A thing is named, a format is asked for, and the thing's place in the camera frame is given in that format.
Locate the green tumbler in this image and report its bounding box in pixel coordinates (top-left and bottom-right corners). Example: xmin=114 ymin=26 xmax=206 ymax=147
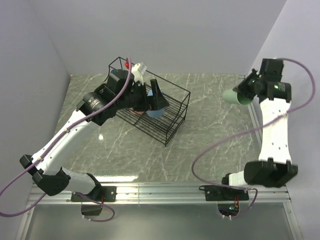
xmin=222 ymin=89 xmax=252 ymax=106

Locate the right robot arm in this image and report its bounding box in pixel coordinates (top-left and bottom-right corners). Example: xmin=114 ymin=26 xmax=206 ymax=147
xmin=220 ymin=58 xmax=298 ymax=200

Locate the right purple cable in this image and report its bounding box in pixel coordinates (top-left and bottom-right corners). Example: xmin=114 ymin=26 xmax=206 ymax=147
xmin=191 ymin=57 xmax=316 ymax=219

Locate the black wire dish rack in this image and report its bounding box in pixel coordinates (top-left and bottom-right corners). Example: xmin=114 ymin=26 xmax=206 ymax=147
xmin=116 ymin=70 xmax=191 ymax=146

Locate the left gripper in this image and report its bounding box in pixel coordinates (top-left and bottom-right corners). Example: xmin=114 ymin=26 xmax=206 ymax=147
xmin=116 ymin=78 xmax=170 ymax=112

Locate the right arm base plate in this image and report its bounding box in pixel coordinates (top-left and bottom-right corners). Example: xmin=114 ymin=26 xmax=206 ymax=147
xmin=198 ymin=185 xmax=249 ymax=202

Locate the aluminium side rail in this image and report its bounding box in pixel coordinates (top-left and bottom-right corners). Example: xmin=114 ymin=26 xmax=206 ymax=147
xmin=238 ymin=74 xmax=263 ymax=143

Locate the salmon pink plastic tumbler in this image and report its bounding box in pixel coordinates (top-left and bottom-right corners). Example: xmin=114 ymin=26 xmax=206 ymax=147
xmin=129 ymin=108 xmax=145 ymax=116

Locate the dark blue glazed mug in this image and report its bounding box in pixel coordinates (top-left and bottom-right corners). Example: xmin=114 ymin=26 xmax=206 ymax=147
xmin=110 ymin=69 xmax=121 ymax=75

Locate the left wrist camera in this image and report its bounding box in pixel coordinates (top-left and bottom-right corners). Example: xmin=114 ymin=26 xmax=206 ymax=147
xmin=124 ymin=61 xmax=147 ymax=84

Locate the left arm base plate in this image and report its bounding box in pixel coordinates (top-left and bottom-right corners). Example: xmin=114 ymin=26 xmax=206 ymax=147
xmin=70 ymin=185 xmax=117 ymax=203

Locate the blue plastic tumbler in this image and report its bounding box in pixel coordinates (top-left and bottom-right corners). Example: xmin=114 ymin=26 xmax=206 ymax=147
xmin=146 ymin=89 xmax=165 ymax=118

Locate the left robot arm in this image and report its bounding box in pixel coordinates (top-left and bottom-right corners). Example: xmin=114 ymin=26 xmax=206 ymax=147
xmin=19 ymin=69 xmax=170 ymax=201

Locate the aluminium mounting rail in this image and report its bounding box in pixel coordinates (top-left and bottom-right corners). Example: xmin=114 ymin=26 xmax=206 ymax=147
xmin=27 ymin=182 xmax=291 ymax=205

